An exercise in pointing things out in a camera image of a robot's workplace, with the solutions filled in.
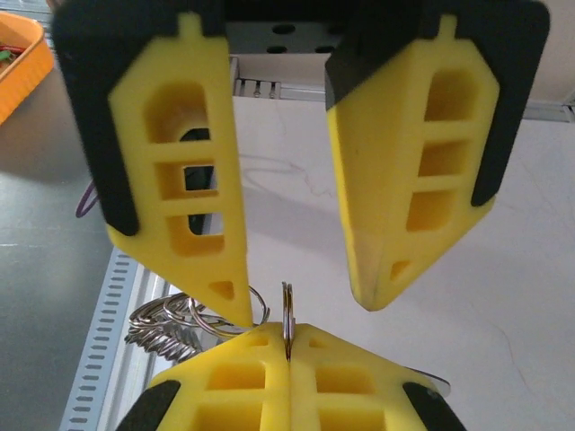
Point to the pile of silver keyrings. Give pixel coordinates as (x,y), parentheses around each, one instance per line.
(153,336)

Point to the aluminium table edge rail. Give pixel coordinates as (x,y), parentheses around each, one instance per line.
(296,94)

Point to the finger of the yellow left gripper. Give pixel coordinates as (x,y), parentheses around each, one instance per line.
(130,134)
(373,179)

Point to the silver metal keyring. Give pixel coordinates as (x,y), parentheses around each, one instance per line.
(287,314)

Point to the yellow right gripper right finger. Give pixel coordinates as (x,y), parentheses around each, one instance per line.
(341,354)

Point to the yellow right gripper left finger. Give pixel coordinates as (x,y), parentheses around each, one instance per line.
(251,354)

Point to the orange plastic tray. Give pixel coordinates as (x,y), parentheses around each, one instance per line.
(27,90)

